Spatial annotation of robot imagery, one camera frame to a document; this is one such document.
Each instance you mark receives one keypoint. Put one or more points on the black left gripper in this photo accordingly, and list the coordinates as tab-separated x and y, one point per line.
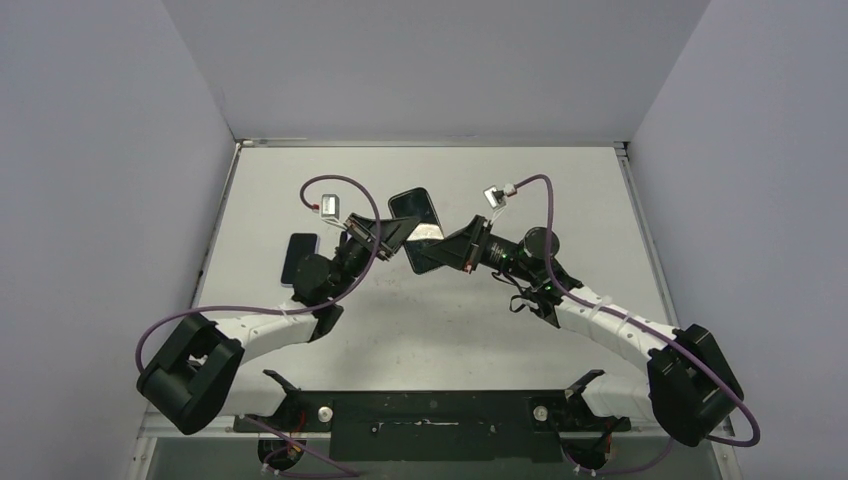
394	232

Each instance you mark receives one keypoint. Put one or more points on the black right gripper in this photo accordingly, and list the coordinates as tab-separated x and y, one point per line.
474	243

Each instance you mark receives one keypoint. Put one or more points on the black phone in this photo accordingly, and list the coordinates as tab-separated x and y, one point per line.
417	202

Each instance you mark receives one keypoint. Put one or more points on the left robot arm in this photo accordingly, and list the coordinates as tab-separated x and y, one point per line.
196	374

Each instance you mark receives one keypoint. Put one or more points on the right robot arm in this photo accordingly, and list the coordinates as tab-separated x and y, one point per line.
686	385

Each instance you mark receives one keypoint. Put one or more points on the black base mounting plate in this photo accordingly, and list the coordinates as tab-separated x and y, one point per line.
447	425

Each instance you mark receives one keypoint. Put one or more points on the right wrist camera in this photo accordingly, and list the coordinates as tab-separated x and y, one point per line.
497	197

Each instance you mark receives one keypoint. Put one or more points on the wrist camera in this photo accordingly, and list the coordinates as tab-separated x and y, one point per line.
497	197
329	207

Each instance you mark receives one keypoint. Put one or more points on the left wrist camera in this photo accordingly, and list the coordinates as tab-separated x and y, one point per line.
329	207

